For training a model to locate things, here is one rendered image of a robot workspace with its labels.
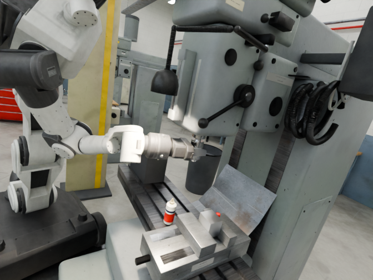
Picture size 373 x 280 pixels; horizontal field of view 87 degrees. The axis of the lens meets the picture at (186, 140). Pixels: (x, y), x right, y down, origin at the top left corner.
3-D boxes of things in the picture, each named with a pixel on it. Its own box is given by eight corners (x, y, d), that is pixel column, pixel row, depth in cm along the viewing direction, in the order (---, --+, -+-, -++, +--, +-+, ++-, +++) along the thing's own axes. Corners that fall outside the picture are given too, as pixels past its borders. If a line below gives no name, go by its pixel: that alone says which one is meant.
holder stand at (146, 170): (143, 184, 103) (149, 149, 97) (129, 166, 120) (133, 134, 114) (164, 181, 110) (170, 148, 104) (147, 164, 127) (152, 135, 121)
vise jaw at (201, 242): (198, 259, 57) (201, 248, 56) (175, 224, 69) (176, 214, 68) (214, 253, 60) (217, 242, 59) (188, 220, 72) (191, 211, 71)
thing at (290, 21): (264, 21, 50) (269, 2, 49) (252, 23, 53) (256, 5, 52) (291, 35, 57) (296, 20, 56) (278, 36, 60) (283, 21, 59)
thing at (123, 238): (126, 330, 60) (131, 302, 57) (104, 244, 87) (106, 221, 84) (238, 271, 88) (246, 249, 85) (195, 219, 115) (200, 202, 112)
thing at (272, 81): (247, 133, 66) (271, 49, 59) (203, 115, 85) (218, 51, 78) (279, 134, 77) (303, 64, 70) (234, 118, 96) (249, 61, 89)
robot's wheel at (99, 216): (85, 233, 130) (87, 208, 124) (93, 230, 133) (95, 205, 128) (99, 254, 117) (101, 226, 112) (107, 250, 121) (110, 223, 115)
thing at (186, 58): (172, 120, 62) (185, 48, 56) (167, 117, 65) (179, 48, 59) (183, 121, 64) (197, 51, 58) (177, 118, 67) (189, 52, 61)
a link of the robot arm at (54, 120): (47, 153, 73) (11, 108, 56) (69, 129, 82) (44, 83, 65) (75, 161, 72) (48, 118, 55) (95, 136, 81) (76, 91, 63)
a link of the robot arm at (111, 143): (135, 124, 62) (103, 126, 68) (132, 152, 61) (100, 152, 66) (147, 128, 68) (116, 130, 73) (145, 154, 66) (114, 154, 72)
